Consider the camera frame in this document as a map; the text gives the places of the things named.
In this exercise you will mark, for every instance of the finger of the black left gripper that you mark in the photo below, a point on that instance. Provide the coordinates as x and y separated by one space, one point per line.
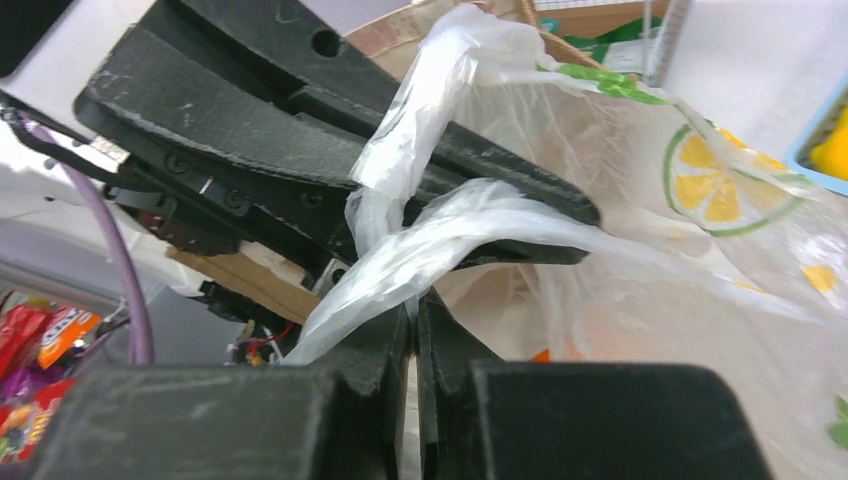
105 105
268 91

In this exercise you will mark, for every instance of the yellow lemon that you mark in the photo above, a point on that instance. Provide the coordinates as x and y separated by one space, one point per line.
830 157

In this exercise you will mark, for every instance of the green snack packet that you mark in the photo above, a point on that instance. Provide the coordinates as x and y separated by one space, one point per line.
619 50

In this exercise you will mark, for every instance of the clear plastic lemon-print bag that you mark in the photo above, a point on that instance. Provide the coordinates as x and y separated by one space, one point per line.
709 252

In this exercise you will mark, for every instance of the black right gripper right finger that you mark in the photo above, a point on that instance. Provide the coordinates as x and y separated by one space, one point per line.
596 424

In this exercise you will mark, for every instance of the blue plastic fruit basket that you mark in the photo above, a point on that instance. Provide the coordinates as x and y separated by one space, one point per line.
816 132

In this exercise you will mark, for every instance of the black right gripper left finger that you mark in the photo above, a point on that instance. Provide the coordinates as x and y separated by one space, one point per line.
336 418

